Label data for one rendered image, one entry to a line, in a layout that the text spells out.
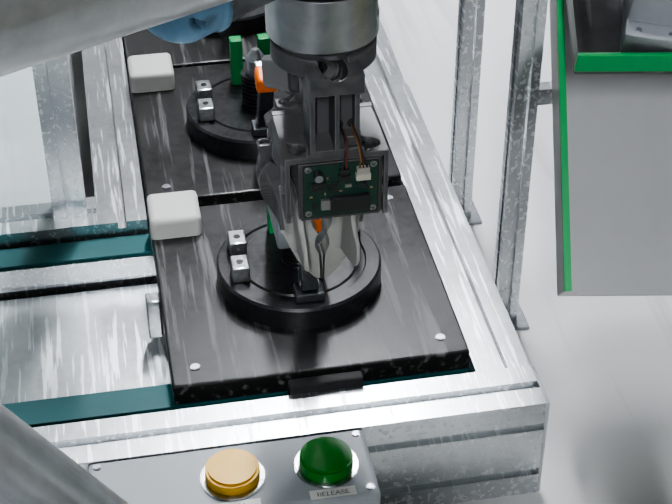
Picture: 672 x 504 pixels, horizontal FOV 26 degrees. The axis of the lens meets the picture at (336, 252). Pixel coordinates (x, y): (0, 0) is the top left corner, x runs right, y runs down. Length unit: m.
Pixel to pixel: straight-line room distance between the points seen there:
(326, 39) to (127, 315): 0.45
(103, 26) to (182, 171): 0.78
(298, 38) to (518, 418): 0.38
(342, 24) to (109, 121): 0.61
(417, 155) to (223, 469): 0.47
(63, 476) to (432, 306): 0.57
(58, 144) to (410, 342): 0.37
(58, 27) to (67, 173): 0.74
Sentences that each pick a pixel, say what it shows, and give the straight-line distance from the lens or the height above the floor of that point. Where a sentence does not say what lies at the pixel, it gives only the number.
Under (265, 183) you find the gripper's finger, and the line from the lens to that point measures 1.04.
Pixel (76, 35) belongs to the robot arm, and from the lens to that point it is 0.61.
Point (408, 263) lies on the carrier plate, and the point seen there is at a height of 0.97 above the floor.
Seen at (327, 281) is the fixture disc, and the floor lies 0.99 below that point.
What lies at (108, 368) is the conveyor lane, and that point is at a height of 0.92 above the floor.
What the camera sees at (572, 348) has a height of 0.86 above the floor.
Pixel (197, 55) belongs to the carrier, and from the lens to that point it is 1.57.
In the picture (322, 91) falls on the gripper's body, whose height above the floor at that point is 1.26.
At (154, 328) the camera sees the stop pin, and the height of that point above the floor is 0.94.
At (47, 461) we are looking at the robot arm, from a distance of 0.70.
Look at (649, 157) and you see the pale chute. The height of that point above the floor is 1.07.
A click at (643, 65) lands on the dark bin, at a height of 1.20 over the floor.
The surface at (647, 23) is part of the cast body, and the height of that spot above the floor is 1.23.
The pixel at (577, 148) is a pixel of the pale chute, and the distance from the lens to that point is 1.23.
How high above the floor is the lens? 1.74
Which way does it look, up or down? 37 degrees down
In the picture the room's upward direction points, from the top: straight up
